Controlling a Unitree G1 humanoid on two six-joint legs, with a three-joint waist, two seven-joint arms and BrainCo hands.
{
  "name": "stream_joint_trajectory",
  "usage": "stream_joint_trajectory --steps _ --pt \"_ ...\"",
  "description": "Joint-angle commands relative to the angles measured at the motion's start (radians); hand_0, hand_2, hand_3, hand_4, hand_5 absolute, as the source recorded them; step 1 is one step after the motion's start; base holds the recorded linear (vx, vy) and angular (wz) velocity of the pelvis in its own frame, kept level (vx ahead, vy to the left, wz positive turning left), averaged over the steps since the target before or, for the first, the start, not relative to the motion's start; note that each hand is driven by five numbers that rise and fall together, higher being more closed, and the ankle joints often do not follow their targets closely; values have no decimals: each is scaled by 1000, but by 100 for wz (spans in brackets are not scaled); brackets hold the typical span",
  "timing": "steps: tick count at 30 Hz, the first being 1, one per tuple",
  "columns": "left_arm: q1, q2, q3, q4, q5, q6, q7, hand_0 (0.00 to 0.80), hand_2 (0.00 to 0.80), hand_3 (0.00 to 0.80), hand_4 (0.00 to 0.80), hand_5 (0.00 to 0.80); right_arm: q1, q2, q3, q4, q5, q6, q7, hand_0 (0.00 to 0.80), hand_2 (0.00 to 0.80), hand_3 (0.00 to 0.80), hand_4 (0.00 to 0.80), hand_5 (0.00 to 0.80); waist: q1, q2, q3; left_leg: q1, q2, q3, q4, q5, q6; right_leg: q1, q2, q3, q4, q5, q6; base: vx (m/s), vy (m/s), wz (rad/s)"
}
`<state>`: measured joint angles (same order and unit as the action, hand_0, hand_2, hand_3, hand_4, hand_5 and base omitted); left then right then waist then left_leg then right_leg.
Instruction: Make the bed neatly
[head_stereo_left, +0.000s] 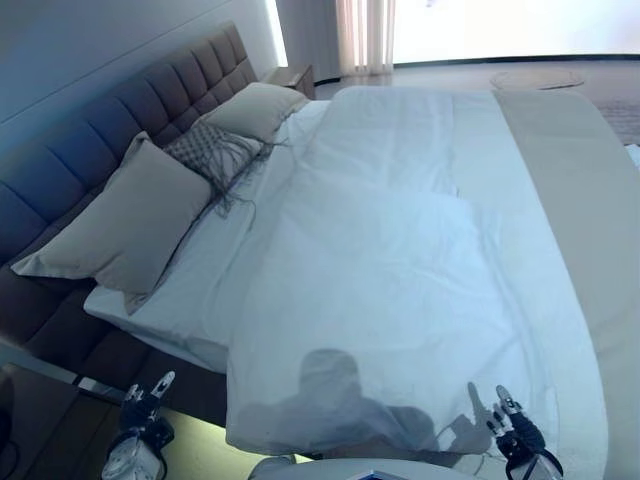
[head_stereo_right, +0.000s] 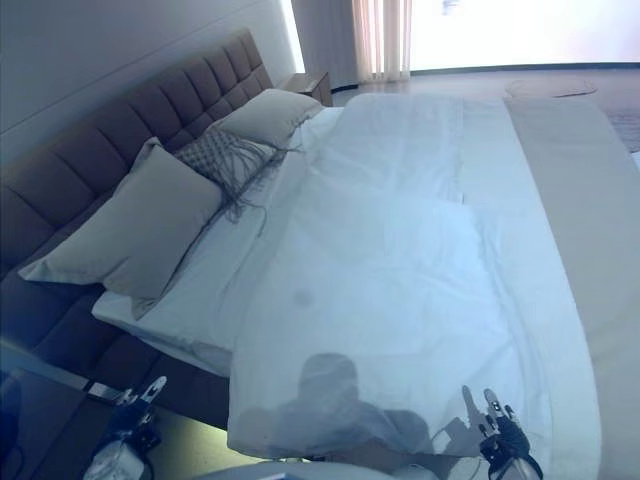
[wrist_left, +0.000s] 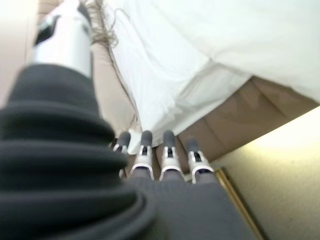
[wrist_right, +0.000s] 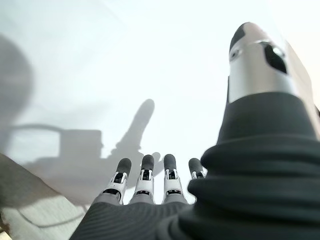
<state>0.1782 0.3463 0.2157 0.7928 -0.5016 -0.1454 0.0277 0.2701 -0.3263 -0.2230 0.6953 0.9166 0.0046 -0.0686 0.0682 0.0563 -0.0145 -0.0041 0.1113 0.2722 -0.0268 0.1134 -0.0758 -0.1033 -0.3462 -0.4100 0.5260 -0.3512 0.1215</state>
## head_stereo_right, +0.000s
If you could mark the white duvet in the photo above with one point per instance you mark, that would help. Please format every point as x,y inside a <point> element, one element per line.
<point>390,260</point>

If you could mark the pale pleated curtain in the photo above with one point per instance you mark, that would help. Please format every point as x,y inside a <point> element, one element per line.
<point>382,40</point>

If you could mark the beige bed runner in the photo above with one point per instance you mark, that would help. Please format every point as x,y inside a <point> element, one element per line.
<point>590,210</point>

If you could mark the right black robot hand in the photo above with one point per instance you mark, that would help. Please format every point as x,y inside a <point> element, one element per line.
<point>510,432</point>

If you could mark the large beige pillow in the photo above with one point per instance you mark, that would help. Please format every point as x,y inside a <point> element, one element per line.
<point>135,235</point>

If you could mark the silver robot torso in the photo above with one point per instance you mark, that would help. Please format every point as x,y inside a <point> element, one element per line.
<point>300,467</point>

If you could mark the wooden nightstand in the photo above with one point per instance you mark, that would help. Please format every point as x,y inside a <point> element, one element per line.
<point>307,86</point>

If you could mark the grey woven fringed cushion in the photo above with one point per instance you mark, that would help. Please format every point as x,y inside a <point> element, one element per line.
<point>210,150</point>

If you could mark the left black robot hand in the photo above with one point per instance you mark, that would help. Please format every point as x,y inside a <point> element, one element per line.
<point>132,417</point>

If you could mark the brown tufted headboard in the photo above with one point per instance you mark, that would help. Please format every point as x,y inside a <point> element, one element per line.
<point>100,140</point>

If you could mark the dark glass nightstand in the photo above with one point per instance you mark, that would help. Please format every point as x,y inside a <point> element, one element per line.
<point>45,415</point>

